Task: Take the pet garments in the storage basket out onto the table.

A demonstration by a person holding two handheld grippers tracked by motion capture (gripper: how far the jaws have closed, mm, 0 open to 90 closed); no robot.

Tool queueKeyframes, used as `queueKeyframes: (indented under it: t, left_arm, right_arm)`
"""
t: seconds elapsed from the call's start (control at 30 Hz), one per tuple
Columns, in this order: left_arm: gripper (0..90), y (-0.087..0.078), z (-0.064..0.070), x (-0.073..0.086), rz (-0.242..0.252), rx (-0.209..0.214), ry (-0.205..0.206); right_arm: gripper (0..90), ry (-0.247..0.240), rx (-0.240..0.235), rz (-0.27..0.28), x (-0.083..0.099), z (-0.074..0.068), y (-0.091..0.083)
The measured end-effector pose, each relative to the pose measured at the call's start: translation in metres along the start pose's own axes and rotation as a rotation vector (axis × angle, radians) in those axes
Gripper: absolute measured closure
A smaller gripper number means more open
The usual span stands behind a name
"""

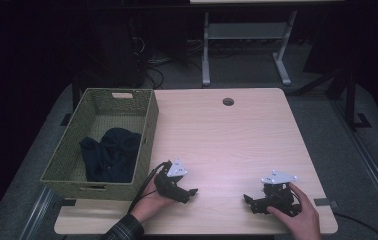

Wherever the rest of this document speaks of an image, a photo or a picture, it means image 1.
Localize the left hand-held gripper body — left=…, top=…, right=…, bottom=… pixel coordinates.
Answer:
left=153, top=158, right=191, bottom=205

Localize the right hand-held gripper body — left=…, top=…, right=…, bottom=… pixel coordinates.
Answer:
left=258, top=169, right=303, bottom=218

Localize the person's left hand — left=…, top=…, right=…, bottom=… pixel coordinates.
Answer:
left=130, top=177, right=179, bottom=224

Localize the person's right hand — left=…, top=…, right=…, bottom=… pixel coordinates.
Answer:
left=266, top=182, right=323, bottom=240

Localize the grey tape piece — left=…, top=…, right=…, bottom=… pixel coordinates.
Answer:
left=313, top=197, right=339, bottom=208

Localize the dark navy cloth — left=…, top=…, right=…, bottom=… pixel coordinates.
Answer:
left=79, top=127, right=143, bottom=184

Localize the green woven basket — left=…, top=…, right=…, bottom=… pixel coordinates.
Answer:
left=40, top=87, right=160, bottom=202

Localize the black metal stand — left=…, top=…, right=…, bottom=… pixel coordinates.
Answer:
left=296, top=65, right=373, bottom=132

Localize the black computer tower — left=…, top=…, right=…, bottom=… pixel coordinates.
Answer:
left=98, top=13, right=146, bottom=88

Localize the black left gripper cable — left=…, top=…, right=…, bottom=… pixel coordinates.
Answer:
left=127, top=161, right=173, bottom=214

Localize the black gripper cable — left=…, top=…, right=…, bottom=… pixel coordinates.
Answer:
left=127, top=161, right=173, bottom=214
left=334, top=211, right=378, bottom=240

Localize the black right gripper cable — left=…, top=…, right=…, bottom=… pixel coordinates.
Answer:
left=334, top=211, right=378, bottom=240

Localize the metal floor rail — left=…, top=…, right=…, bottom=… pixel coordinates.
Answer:
left=18, top=185, right=57, bottom=240
left=330, top=98, right=378, bottom=232

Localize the bundle of floor cables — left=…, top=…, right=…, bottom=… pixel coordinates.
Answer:
left=133, top=34, right=211, bottom=90

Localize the white metal table frame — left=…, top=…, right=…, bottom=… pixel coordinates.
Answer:
left=201, top=9, right=299, bottom=87

